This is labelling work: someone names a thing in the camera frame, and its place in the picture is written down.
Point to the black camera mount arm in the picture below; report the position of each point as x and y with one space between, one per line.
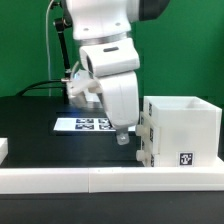
61 24

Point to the white drawer cabinet frame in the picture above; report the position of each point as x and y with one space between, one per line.
189 130

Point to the white drawer box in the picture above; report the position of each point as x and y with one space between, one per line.
148 158
149 133

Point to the white left fence block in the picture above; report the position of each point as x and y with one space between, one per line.
3 149

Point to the white right fence rail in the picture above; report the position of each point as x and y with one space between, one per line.
218 162

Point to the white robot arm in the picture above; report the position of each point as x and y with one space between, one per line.
107 53

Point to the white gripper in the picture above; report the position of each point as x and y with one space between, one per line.
121 102

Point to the fiducial marker sheet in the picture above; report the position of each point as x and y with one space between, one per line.
82 124

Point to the white fence rail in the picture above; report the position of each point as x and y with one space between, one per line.
218 162
98 180

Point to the white front fence rail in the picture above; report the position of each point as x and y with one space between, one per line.
98 180

